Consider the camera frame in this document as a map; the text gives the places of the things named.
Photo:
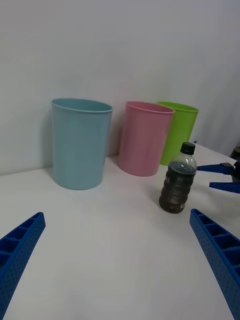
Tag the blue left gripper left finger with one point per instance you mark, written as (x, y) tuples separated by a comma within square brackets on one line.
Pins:
[(17, 252)]

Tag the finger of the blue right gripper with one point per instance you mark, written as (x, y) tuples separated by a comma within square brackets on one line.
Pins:
[(215, 168), (228, 187)]

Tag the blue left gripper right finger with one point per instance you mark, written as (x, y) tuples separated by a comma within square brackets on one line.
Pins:
[(220, 252)]

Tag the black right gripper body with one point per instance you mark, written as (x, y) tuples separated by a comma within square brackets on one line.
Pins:
[(236, 173)]

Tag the dark plastic bottle black cap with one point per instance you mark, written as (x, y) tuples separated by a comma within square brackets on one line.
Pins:
[(177, 182)]

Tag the green plastic bin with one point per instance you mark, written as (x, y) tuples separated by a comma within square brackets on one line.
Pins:
[(183, 130)]

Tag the pink plastic bin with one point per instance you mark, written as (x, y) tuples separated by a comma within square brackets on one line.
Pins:
[(142, 142)]

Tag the pale blue plastic bin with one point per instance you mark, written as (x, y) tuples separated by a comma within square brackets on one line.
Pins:
[(80, 147)]

